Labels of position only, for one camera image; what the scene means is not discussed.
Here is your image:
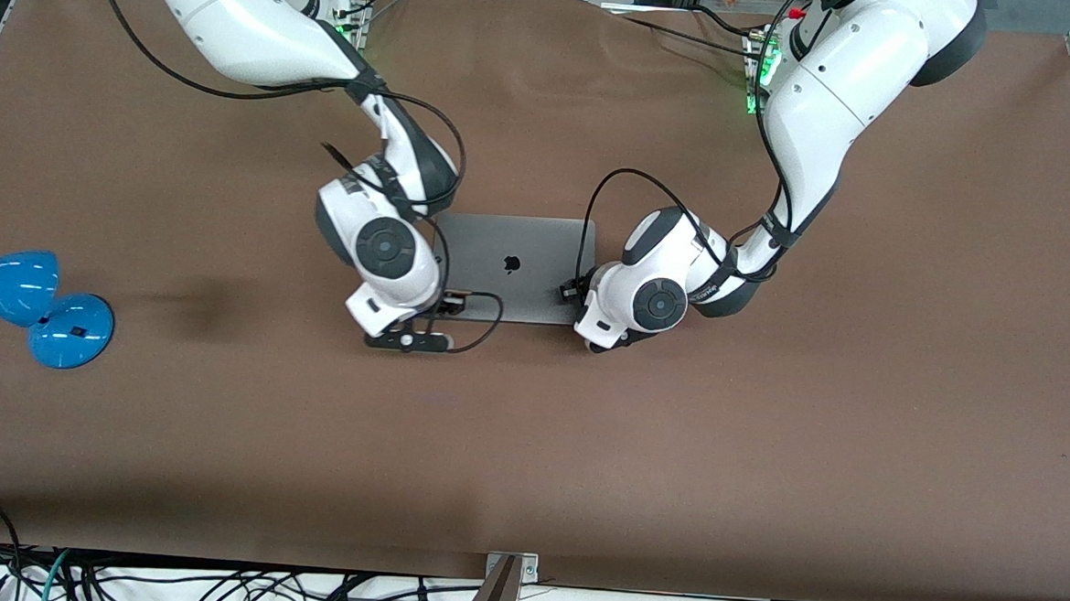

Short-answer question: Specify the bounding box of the grey laptop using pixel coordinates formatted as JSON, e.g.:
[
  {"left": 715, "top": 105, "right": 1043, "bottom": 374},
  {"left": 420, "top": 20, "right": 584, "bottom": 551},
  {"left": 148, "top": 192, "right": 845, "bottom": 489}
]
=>
[{"left": 429, "top": 210, "right": 600, "bottom": 328}]

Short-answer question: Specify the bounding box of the blue desk lamp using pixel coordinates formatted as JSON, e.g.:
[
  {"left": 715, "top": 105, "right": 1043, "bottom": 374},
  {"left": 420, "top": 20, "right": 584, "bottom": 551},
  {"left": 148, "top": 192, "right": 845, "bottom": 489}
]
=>
[{"left": 0, "top": 248, "right": 120, "bottom": 372}]

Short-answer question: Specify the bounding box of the long black table cable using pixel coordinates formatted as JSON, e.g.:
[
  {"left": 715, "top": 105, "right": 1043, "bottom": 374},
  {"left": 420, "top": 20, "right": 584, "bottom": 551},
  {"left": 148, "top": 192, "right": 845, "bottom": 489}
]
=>
[{"left": 614, "top": 14, "right": 761, "bottom": 62}]

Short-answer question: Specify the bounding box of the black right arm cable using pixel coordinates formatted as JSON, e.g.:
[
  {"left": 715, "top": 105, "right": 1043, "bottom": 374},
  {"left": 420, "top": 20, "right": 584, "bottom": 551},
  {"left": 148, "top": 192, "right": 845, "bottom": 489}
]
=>
[{"left": 75, "top": 0, "right": 521, "bottom": 357}]

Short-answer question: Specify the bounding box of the short black table cable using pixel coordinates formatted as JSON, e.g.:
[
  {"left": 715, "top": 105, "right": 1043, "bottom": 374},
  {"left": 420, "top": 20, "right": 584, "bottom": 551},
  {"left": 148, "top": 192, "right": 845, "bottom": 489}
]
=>
[{"left": 690, "top": 5, "right": 754, "bottom": 38}]

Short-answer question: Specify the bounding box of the teal cable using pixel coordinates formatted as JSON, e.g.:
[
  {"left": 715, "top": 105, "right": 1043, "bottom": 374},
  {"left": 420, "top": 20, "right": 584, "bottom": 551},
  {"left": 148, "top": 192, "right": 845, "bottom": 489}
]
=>
[{"left": 41, "top": 548, "right": 72, "bottom": 601}]

